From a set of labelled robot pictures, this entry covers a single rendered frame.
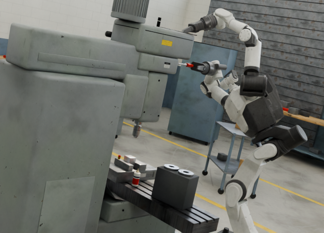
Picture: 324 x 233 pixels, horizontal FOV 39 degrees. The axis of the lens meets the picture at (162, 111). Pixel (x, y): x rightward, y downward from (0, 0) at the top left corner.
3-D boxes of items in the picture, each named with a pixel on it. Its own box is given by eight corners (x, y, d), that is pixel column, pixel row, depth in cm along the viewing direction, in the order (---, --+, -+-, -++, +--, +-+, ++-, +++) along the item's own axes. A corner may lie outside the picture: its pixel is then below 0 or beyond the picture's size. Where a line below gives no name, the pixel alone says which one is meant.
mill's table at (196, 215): (86, 160, 345) (88, 149, 344) (216, 230, 263) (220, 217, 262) (60, 161, 328) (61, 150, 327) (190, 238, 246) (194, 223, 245)
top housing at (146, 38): (162, 54, 310) (167, 29, 307) (191, 60, 292) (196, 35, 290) (107, 44, 275) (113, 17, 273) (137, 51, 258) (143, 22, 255)
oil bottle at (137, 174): (134, 184, 289) (138, 167, 287) (139, 186, 286) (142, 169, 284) (130, 184, 286) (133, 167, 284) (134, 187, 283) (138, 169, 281)
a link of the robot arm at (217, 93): (216, 86, 343) (234, 100, 327) (201, 95, 340) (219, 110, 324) (213, 74, 335) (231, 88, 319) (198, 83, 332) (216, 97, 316)
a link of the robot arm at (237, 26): (231, 16, 283) (256, 27, 272) (238, 21, 291) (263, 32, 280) (222, 31, 284) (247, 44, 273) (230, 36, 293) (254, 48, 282)
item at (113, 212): (131, 193, 330) (134, 177, 328) (166, 212, 307) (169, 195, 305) (74, 200, 294) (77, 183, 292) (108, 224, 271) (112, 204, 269)
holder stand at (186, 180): (161, 193, 282) (168, 161, 279) (192, 206, 270) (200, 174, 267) (150, 197, 272) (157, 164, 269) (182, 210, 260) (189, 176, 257)
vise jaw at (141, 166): (130, 162, 308) (132, 157, 308) (145, 170, 298) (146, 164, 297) (124, 162, 304) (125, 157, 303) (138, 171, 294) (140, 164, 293)
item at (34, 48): (123, 75, 288) (129, 43, 285) (148, 83, 273) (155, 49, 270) (3, 61, 229) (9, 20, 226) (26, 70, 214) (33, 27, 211)
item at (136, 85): (115, 109, 292) (123, 68, 288) (141, 119, 276) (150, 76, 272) (91, 108, 278) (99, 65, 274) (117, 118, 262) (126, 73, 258)
